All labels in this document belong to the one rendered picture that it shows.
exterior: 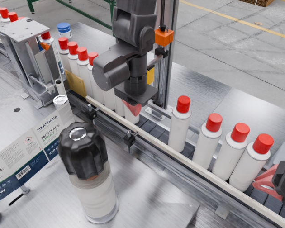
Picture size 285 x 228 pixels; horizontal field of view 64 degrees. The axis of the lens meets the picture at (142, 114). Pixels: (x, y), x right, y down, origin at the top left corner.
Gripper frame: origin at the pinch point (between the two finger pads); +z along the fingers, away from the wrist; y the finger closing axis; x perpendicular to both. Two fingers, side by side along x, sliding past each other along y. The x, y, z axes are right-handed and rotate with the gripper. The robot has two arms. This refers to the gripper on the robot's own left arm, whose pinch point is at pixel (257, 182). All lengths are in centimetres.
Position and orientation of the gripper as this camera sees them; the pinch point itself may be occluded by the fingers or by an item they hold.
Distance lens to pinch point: 67.3
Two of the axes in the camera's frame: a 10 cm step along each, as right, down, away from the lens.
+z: -4.9, 2.6, 8.3
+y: -6.3, 5.5, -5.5
